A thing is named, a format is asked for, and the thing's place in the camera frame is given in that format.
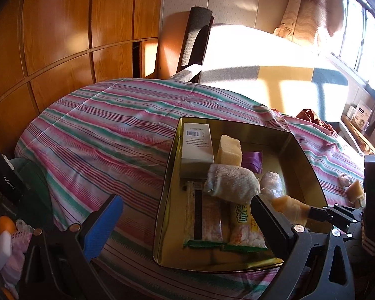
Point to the clear plastic ball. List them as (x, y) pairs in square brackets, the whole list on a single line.
[(345, 180)]

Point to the grey towel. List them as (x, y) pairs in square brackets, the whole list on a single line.
[(233, 184)]

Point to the rust red cloth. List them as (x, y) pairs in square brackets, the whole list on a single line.
[(310, 116)]

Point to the yellow sponge block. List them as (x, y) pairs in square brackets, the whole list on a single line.
[(294, 210), (355, 192), (230, 152)]

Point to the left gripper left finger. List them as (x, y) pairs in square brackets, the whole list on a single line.
[(85, 241)]

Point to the wooden side table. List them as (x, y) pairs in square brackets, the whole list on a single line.
[(355, 138)]

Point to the brown snack bar packet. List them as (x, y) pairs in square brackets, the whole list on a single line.
[(203, 220)]

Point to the purple snack packet in tray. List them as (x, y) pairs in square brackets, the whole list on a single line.
[(253, 161)]

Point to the gold metal tray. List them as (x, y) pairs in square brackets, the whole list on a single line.
[(282, 154)]

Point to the orange fruit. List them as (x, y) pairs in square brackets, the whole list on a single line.
[(7, 225)]

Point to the beige curtain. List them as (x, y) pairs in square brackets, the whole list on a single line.
[(311, 23)]

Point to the white cardboard box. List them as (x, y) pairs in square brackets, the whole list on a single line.
[(197, 144)]

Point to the striped bed sheet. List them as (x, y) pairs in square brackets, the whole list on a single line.
[(116, 136)]

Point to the white appliance box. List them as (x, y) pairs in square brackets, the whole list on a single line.
[(361, 116)]

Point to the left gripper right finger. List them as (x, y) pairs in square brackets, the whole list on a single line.
[(291, 243)]

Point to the white mattress headboard panel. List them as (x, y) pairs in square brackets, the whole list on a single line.
[(274, 72)]

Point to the wooden wardrobe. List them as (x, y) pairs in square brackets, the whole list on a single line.
[(50, 48)]

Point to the yellow green label snack bag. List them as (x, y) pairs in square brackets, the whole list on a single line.
[(245, 232)]

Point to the window with bars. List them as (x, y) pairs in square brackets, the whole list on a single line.
[(354, 44)]

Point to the white soap bar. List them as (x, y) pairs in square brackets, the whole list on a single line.
[(5, 248)]

